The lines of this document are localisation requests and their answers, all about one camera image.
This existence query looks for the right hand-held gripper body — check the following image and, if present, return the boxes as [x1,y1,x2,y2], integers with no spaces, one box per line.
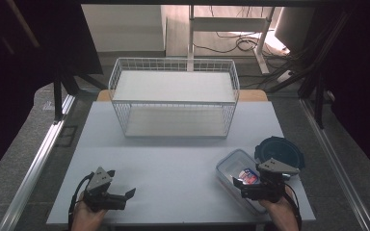
[240,157,301,203]

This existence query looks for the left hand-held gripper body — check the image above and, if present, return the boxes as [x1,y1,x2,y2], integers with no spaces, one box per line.
[83,167,128,213]

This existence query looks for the dark blue round lid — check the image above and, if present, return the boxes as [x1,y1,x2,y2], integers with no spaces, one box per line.
[253,136,306,170]

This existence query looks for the clear rectangular lidded container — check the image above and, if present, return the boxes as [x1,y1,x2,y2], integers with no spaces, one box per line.
[215,148,268,216]

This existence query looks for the white wire basket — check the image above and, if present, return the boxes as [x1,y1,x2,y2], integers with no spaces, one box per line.
[108,57,241,139]

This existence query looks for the person's left hand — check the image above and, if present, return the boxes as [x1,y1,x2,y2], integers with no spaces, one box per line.
[71,192,108,231]

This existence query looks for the person's right hand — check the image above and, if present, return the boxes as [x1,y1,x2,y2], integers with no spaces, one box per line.
[258,188,299,231]

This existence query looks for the wooden board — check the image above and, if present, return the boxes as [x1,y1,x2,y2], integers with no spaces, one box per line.
[95,89,269,103]

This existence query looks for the black metal stand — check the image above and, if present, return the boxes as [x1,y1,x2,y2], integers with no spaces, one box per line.
[52,71,109,124]
[266,68,327,130]

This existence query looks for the dark curtain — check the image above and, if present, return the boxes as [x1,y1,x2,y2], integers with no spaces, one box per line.
[314,0,370,186]
[0,0,104,187]

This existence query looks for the white cabinet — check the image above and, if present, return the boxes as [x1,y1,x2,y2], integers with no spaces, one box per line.
[81,4,168,54]

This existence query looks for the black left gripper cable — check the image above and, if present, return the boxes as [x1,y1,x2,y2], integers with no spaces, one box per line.
[67,172,95,231]

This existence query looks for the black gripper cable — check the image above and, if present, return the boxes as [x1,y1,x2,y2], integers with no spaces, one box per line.
[67,172,95,231]
[282,182,304,231]

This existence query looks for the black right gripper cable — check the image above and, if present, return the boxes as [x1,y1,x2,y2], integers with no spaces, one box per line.
[282,182,304,231]

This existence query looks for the aluminium rail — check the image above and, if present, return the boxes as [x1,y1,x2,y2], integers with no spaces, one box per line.
[0,94,77,231]
[298,97,370,231]

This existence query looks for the black floor cables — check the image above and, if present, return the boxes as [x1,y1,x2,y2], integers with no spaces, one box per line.
[192,6,291,56]

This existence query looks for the white metal table frame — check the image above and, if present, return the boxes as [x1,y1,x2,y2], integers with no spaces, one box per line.
[187,4,276,75]

